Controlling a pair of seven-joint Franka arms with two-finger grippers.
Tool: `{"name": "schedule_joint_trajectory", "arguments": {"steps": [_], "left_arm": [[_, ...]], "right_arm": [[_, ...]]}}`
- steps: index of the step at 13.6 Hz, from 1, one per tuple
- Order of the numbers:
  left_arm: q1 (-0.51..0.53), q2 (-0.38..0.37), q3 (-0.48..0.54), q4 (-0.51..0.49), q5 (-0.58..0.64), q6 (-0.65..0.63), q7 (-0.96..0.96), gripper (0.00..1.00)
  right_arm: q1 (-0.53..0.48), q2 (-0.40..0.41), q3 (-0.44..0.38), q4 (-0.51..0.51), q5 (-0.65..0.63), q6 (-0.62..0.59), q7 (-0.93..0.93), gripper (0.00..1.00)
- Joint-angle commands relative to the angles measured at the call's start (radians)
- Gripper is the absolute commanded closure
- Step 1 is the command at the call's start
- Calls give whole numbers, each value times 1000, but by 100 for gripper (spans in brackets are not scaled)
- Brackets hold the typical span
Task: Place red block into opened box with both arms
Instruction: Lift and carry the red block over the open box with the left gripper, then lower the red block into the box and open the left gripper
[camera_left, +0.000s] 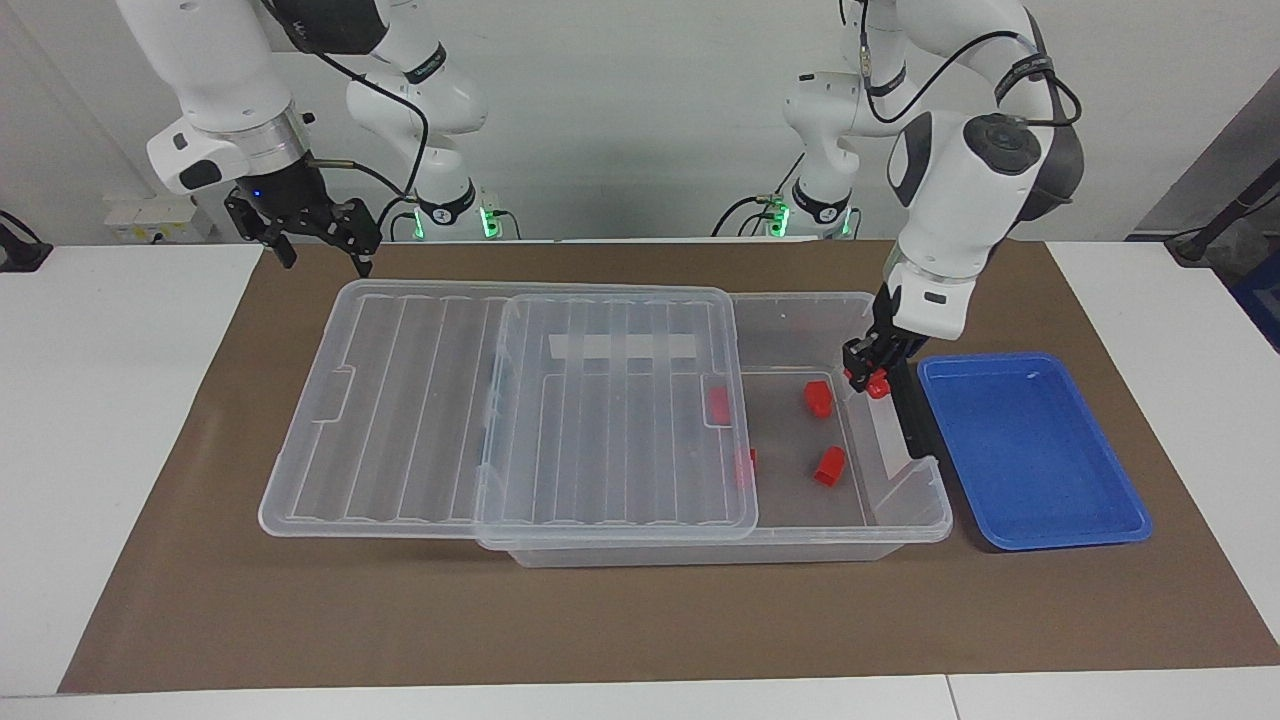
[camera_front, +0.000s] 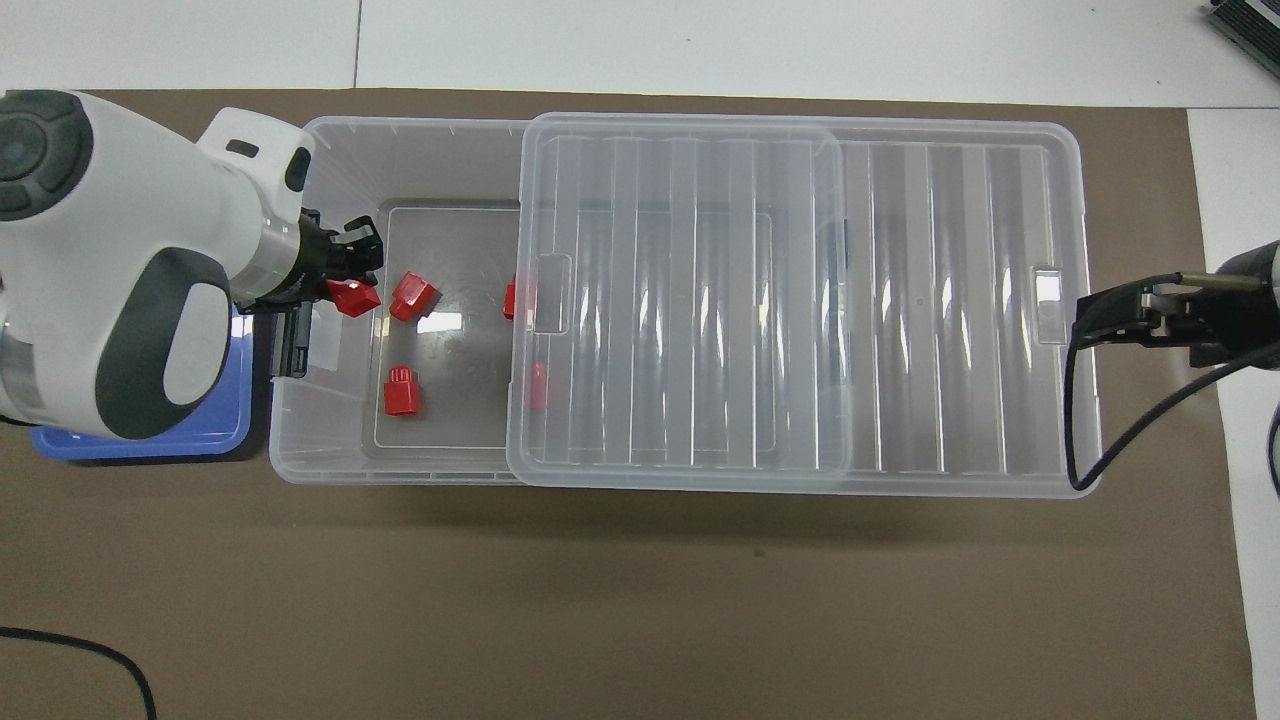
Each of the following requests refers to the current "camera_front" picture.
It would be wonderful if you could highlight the dark ribbed device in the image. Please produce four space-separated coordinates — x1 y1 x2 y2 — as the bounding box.
1204 0 1280 53

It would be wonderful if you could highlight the clear plastic box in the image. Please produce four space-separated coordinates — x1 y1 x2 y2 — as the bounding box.
267 114 853 487

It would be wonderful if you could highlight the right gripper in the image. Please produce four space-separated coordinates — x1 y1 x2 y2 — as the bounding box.
1183 240 1280 372

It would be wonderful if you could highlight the blue plastic container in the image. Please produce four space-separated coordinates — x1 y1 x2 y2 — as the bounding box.
29 304 253 463

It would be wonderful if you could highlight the clear plastic lid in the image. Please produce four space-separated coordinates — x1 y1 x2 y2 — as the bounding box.
505 111 1103 499

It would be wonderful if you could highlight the black cable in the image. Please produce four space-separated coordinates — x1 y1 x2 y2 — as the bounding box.
0 625 158 720
1062 316 1280 494

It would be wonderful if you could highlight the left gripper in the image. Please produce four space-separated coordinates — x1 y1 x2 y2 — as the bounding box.
294 209 386 303

